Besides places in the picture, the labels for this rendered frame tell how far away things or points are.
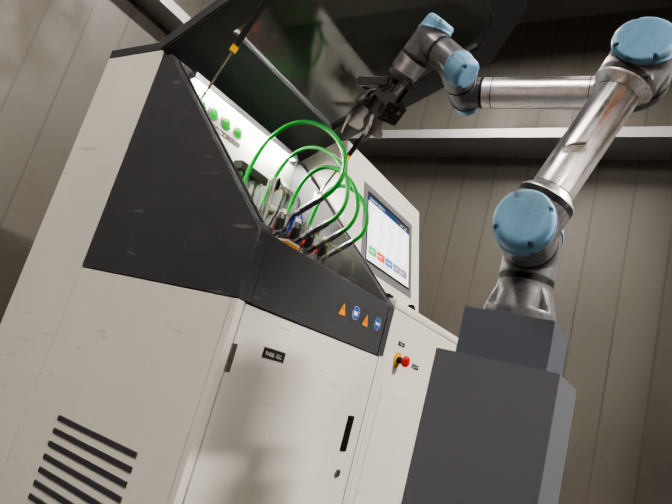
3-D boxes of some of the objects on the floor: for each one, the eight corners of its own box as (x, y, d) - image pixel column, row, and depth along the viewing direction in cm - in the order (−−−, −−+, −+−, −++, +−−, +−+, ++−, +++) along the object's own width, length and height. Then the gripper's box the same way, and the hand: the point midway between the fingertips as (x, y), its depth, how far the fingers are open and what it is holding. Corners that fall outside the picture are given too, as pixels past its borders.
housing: (-42, 582, 130) (168, 40, 163) (-89, 536, 146) (111, 50, 179) (293, 534, 242) (377, 218, 276) (245, 511, 258) (330, 215, 291)
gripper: (396, 75, 131) (345, 145, 140) (429, 93, 140) (379, 158, 149) (378, 57, 135) (330, 126, 145) (412, 76, 145) (365, 140, 154)
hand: (353, 133), depth 148 cm, fingers open, 7 cm apart
